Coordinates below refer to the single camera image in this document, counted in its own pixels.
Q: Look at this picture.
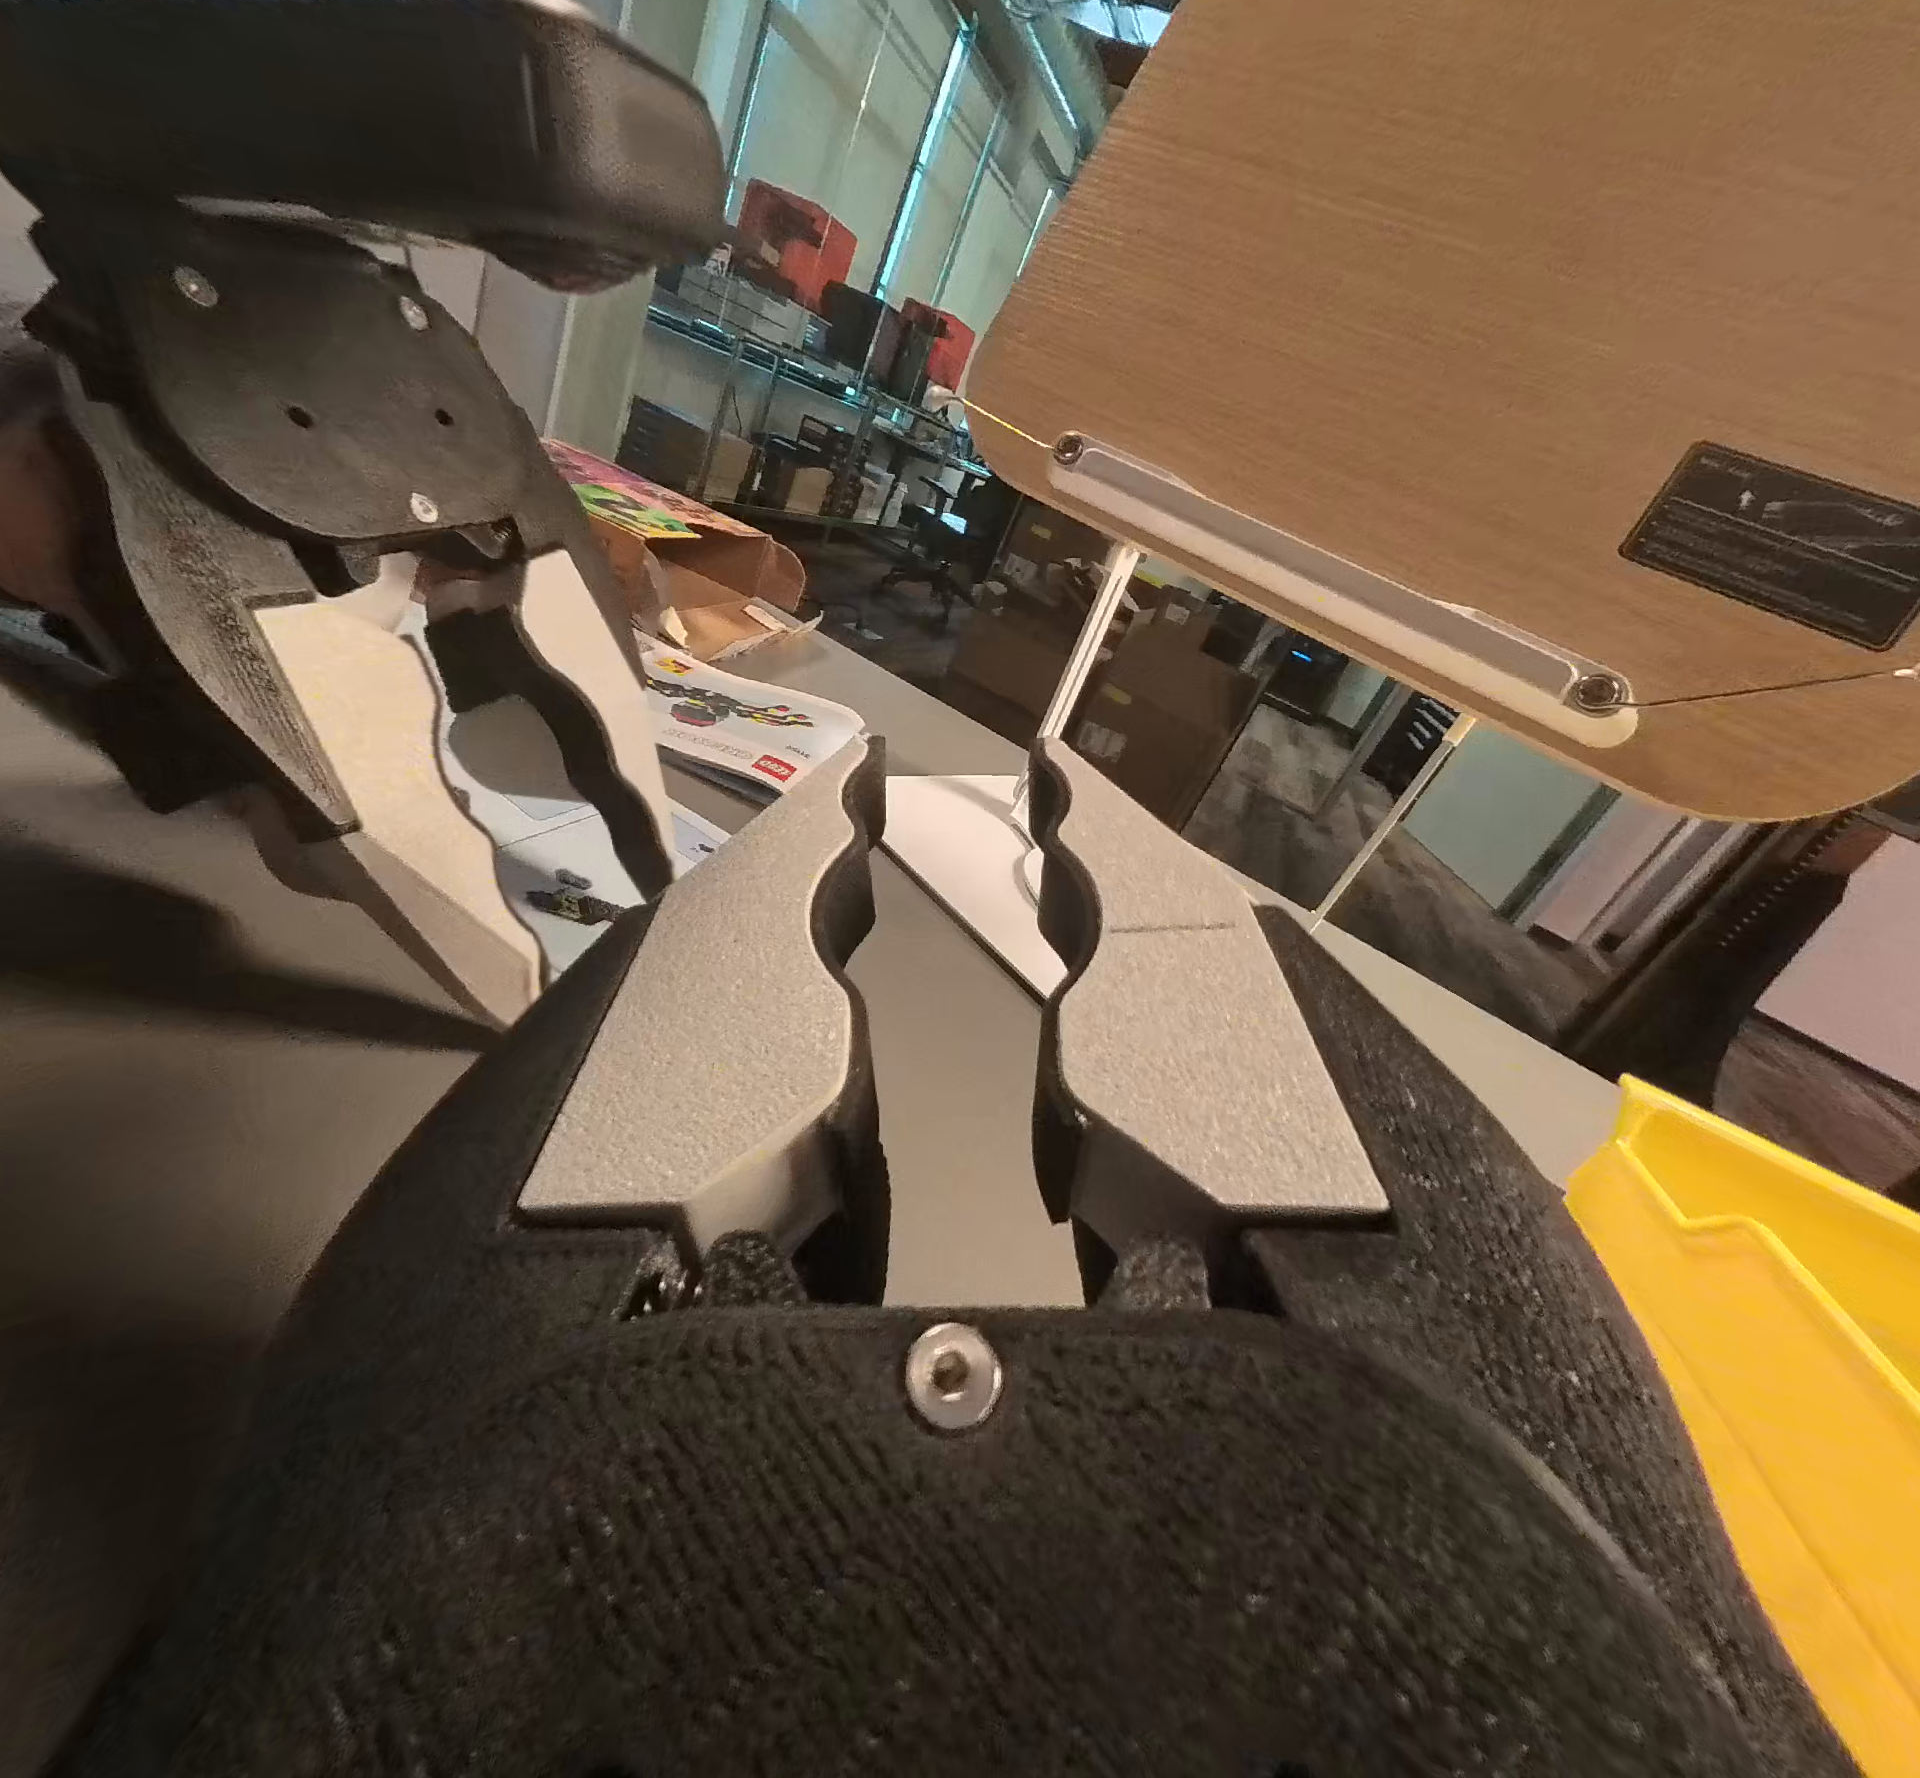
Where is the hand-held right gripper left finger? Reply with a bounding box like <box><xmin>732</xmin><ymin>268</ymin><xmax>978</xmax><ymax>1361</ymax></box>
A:
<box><xmin>514</xmin><ymin>736</ymin><xmax>892</xmax><ymax>1308</ymax></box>

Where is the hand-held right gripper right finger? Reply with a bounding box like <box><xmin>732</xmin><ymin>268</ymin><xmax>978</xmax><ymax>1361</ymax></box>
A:
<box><xmin>1024</xmin><ymin>736</ymin><xmax>1393</xmax><ymax>1308</ymax></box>

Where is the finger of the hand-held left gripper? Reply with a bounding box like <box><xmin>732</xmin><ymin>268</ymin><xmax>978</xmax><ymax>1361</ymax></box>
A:
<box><xmin>246</xmin><ymin>576</ymin><xmax>545</xmax><ymax>1032</ymax></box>
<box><xmin>424</xmin><ymin>536</ymin><xmax>681</xmax><ymax>905</ymax></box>

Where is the yellow plastic bin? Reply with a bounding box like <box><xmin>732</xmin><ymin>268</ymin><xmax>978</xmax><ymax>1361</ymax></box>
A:
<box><xmin>1561</xmin><ymin>1072</ymin><xmax>1920</xmax><ymax>1778</ymax></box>

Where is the orange cardboard lego box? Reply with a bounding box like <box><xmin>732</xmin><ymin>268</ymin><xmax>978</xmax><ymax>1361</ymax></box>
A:
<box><xmin>538</xmin><ymin>442</ymin><xmax>823</xmax><ymax>658</ymax></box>

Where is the closed instruction booklet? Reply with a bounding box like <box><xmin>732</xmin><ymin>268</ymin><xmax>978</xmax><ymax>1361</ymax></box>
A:
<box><xmin>640</xmin><ymin>638</ymin><xmax>869</xmax><ymax>798</ymax></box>

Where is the orange storage crate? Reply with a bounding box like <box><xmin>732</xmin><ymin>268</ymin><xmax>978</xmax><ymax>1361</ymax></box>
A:
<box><xmin>732</xmin><ymin>176</ymin><xmax>861</xmax><ymax>311</ymax></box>
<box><xmin>898</xmin><ymin>295</ymin><xmax>978</xmax><ymax>385</ymax></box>

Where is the wooden desk lamp white base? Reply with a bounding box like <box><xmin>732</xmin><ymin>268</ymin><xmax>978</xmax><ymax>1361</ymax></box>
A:
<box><xmin>883</xmin><ymin>0</ymin><xmax>1920</xmax><ymax>1002</ymax></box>

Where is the metal wire shelving rack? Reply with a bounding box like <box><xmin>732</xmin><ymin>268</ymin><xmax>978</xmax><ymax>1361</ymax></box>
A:
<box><xmin>644</xmin><ymin>179</ymin><xmax>993</xmax><ymax>536</ymax></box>

